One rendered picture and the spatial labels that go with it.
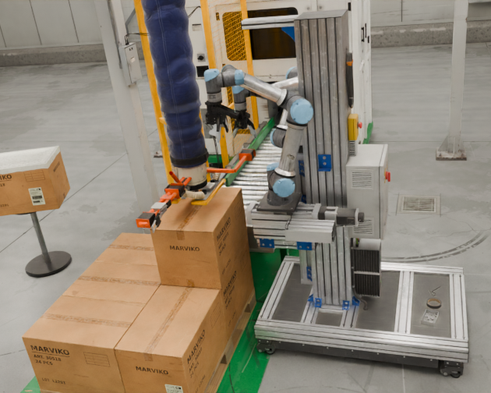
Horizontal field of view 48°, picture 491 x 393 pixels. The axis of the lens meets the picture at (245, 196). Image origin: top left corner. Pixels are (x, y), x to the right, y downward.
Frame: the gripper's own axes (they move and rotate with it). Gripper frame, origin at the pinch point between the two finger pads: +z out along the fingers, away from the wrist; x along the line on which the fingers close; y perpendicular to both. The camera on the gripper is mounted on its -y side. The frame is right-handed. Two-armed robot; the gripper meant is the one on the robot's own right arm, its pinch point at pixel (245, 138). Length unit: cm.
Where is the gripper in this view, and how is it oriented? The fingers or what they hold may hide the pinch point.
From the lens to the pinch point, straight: 353.3
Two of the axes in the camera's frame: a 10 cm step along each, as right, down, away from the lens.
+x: 9.5, 0.4, -3.2
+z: 1.1, 9.0, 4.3
